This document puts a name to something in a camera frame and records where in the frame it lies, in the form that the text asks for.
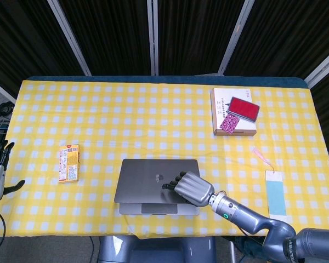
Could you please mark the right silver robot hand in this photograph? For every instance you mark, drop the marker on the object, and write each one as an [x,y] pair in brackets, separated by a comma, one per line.
[194,189]

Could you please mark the grey laptop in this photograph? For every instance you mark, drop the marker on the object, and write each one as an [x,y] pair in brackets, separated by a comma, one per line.
[142,175]

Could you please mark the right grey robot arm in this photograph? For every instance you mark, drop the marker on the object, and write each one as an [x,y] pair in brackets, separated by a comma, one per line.
[244,216]

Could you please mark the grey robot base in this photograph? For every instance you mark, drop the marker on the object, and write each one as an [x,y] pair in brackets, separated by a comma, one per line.
[153,249]

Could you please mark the pink patterned card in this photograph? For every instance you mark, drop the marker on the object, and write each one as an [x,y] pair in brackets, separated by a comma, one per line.
[229,124]

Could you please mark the yellow snack box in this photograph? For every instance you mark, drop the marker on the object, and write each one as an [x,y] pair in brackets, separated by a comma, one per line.
[69,164]

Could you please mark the blue bookmark with pink tassel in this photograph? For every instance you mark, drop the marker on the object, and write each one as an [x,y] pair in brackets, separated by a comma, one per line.
[275,194]

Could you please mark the red ink pad case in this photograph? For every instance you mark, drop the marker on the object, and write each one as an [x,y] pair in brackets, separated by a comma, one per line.
[244,108]

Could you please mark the yellow white checkered tablecloth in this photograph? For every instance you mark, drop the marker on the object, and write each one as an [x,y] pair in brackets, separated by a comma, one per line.
[126,123]

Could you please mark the cardboard box with white lid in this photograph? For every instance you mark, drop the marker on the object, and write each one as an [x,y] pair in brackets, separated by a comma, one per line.
[222,96]

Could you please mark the table with blue edge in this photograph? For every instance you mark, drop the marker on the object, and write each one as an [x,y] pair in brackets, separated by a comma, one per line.
[164,79]

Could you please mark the dark curtain panel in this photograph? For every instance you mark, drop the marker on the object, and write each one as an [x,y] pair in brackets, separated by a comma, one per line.
[192,35]
[290,33]
[112,35]
[22,41]

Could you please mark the white partition post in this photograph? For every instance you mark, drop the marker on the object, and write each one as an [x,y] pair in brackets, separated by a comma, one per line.
[234,35]
[68,35]
[0,87]
[322,67]
[153,35]

